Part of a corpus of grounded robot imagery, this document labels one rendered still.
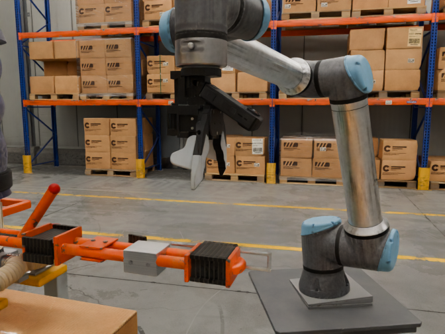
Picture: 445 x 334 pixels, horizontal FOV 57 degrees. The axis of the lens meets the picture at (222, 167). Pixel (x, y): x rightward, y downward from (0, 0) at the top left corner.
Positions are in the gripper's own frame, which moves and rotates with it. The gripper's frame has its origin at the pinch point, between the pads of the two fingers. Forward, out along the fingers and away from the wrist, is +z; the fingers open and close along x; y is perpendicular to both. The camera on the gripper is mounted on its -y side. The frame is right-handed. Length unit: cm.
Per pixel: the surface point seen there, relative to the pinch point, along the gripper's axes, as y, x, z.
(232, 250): -3.6, -0.3, 12.2
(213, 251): -0.6, 1.2, 12.2
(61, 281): 74, -48, 49
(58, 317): 43, -9, 37
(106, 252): 20.0, 3.6, 14.0
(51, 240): 31.1, 5.4, 12.1
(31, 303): 55, -13, 37
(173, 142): 377, -811, 67
